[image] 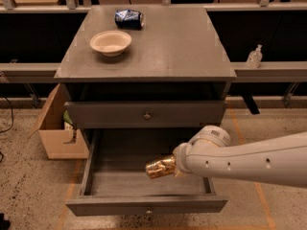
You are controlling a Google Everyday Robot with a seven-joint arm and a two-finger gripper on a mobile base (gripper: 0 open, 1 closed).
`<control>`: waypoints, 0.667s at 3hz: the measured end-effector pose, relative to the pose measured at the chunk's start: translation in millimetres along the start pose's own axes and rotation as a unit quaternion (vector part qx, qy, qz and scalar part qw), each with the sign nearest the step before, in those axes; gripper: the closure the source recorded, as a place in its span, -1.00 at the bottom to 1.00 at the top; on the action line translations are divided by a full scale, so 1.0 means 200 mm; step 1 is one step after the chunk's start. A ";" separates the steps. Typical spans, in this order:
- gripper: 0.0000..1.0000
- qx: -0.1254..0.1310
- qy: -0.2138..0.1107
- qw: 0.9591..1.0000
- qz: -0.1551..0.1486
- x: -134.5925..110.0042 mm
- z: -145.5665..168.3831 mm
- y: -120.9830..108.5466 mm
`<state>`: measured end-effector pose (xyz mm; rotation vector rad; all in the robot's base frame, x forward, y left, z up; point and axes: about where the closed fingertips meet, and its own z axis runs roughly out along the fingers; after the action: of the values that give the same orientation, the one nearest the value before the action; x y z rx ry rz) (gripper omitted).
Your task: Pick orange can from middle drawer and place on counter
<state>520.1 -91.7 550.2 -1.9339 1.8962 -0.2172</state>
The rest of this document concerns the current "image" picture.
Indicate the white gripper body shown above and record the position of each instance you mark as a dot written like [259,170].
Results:
[181,158]

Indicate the orange soda can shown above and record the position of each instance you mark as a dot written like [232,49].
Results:
[161,166]

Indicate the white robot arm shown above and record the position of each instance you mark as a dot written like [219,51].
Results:
[278,161]

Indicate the closed grey top drawer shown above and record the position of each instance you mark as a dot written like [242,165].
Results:
[130,114]

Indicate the brass top drawer knob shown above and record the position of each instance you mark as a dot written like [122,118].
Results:
[147,116]

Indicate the open grey middle drawer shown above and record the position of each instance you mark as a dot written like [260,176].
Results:
[115,181]

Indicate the grey wooden drawer cabinet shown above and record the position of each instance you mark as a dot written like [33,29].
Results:
[177,56]

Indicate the crushed blue soda can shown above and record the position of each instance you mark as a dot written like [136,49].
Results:
[129,19]

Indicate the clear hand sanitizer bottle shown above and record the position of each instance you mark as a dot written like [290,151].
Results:
[254,57]

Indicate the white paper bowl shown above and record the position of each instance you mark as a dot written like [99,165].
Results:
[110,43]

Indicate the open cardboard box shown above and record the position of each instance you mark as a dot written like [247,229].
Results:
[59,143]

